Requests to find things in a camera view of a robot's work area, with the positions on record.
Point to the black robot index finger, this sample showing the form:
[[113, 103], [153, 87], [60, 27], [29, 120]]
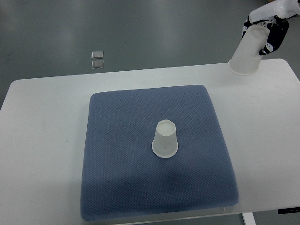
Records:
[[246, 25]]

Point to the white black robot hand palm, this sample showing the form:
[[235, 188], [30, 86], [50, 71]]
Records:
[[283, 9]]

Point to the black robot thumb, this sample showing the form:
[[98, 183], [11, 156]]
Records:
[[278, 31]]

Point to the white paper cup carried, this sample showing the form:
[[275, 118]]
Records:
[[246, 59]]

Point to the white paper cup on mat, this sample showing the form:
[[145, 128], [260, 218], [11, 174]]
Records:
[[165, 144]]

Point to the upper metal floor plate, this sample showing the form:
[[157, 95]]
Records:
[[97, 54]]

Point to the metal floor plate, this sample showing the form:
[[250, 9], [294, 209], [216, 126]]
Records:
[[97, 64], [97, 54]]

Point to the lower metal floor plate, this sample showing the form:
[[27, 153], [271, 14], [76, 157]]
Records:
[[97, 64]]

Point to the black table control panel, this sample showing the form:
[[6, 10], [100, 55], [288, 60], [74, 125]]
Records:
[[288, 210]]

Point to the white table leg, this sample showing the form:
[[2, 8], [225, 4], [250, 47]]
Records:
[[248, 218]]

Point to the blue mesh cushion mat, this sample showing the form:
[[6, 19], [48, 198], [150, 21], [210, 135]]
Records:
[[121, 175]]

